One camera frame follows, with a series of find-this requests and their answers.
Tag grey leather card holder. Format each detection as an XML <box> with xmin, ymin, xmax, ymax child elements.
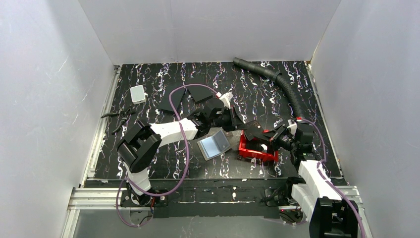
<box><xmin>197</xmin><ymin>129</ymin><xmax>233</xmax><ymax>161</ymax></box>

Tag single black credit card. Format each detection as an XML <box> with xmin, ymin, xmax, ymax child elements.
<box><xmin>243</xmin><ymin>120</ymin><xmax>263</xmax><ymax>140</ymax></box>

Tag red plastic bin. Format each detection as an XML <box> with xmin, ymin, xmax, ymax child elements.
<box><xmin>238</xmin><ymin>130</ymin><xmax>279</xmax><ymax>162</ymax></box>

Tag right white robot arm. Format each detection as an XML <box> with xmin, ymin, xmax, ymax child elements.
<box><xmin>253</xmin><ymin>118</ymin><xmax>366</xmax><ymax>238</ymax></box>

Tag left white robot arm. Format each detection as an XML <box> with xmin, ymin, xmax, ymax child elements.
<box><xmin>116</xmin><ymin>93</ymin><xmax>248</xmax><ymax>196</ymax></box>

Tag black flat box right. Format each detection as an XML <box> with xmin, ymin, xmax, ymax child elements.
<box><xmin>187</xmin><ymin>86</ymin><xmax>213</xmax><ymax>103</ymax></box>

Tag black flat box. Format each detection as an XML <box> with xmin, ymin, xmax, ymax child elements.
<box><xmin>157</xmin><ymin>85</ymin><xmax>186</xmax><ymax>114</ymax></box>
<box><xmin>187</xmin><ymin>86</ymin><xmax>213</xmax><ymax>103</ymax></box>

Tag black flat box left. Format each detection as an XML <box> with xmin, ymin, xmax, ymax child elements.
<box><xmin>157</xmin><ymin>85</ymin><xmax>186</xmax><ymax>114</ymax></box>

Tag white square box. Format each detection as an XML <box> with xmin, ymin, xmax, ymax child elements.
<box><xmin>130</xmin><ymin>85</ymin><xmax>146</xmax><ymax>105</ymax></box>

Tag black pliers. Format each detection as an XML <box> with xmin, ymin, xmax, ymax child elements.
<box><xmin>101</xmin><ymin>107</ymin><xmax>136</xmax><ymax>135</ymax></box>

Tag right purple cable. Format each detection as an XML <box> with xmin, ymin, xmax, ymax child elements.
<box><xmin>300</xmin><ymin>119</ymin><xmax>367</xmax><ymax>238</ymax></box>

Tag purple cable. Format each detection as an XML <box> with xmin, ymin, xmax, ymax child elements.
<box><xmin>300</xmin><ymin>119</ymin><xmax>367</xmax><ymax>238</ymax></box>
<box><xmin>115</xmin><ymin>84</ymin><xmax>220</xmax><ymax>228</ymax></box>

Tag black corrugated hose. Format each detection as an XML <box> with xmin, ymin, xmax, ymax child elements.
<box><xmin>233</xmin><ymin>57</ymin><xmax>306</xmax><ymax>119</ymax></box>

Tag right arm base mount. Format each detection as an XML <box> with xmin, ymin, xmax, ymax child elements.
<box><xmin>260</xmin><ymin>188</ymin><xmax>306</xmax><ymax>226</ymax></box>

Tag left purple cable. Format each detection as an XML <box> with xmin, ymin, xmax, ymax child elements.
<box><xmin>115</xmin><ymin>84</ymin><xmax>220</xmax><ymax>228</ymax></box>

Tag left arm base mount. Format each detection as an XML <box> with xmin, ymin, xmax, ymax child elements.
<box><xmin>119</xmin><ymin>190</ymin><xmax>168</xmax><ymax>208</ymax></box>

